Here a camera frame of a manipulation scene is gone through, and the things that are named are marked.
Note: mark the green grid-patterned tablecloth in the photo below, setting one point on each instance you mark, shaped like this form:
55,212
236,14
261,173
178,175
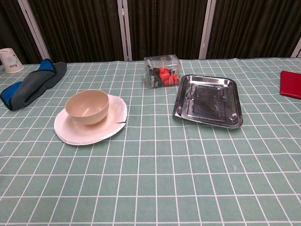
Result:
150,169

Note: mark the beige brown bowl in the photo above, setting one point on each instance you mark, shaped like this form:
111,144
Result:
87,107

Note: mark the white cracked plate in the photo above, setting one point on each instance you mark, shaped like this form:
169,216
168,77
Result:
82,134

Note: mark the clear box with red parts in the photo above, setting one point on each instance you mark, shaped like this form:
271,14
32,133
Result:
162,71

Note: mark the stainless steel rectangular tray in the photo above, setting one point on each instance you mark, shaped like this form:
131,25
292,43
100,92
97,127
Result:
208,101

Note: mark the dark pleated curtain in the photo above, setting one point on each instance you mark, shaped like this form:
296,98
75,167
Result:
164,26

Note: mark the grey and blue cloth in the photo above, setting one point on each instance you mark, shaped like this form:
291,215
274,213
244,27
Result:
33,86

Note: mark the red flat object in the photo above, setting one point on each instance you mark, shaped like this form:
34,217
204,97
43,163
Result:
291,84

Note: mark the white paper cup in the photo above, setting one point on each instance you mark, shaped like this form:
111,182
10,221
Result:
10,61

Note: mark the white screen frame post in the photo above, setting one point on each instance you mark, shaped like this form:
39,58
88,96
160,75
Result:
34,28
296,50
207,29
124,29

